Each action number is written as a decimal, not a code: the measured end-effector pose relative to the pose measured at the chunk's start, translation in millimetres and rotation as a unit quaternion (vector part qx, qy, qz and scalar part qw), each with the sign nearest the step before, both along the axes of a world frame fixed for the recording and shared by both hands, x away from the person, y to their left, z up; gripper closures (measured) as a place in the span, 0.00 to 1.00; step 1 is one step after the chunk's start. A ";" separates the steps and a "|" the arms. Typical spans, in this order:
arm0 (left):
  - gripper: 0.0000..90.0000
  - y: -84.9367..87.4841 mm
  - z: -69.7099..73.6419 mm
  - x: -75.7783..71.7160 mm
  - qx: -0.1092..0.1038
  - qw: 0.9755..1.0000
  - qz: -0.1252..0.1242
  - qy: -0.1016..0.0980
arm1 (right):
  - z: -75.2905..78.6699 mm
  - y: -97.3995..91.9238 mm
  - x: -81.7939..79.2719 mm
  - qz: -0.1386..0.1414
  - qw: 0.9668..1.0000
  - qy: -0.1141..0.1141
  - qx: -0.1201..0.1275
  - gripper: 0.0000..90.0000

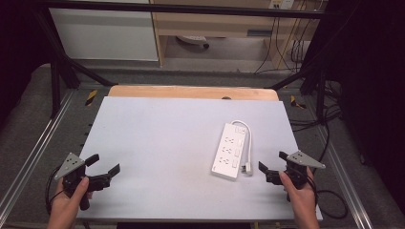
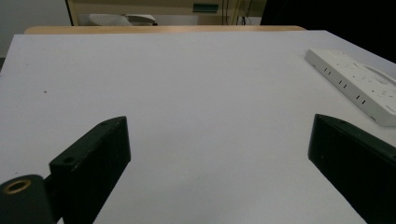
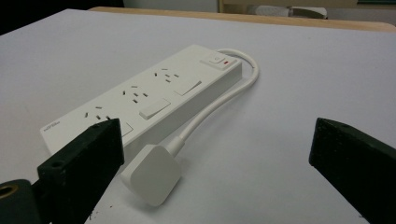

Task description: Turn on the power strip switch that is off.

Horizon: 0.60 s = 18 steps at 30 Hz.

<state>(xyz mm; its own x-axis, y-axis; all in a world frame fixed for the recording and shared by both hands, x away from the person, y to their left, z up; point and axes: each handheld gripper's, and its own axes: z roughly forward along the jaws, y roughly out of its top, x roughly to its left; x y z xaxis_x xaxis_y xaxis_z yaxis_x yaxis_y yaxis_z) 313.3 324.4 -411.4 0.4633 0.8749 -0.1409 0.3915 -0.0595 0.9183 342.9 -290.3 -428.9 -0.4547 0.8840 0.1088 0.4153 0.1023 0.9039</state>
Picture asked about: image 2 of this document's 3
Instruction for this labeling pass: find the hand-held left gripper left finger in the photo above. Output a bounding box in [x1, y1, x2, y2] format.
[49, 116, 132, 224]

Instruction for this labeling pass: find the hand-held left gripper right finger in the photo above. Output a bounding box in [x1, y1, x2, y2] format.
[307, 113, 396, 224]

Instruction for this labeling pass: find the white power strip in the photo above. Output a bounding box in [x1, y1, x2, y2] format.
[304, 48, 396, 127]

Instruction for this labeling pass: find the white shoe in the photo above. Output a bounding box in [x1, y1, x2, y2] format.
[88, 13, 159, 27]

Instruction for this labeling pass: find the beige cabinet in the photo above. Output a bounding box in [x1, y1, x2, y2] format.
[64, 0, 268, 27]

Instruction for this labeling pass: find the white power strip cable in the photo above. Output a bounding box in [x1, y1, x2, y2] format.
[362, 64, 396, 87]

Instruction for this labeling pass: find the bundle of hanging cables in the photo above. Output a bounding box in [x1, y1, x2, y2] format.
[219, 0, 255, 26]

